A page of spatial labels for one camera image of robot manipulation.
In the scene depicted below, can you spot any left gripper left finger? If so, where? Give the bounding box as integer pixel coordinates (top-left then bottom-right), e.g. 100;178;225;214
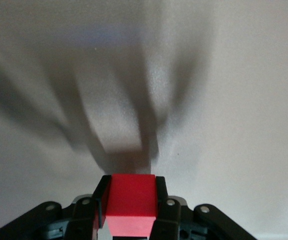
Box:
0;174;113;240

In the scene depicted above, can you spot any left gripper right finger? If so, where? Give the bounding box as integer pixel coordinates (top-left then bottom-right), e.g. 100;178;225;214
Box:
150;175;258;240

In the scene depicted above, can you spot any red cube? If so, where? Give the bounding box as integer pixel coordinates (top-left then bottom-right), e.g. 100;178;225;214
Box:
105;174;159;237

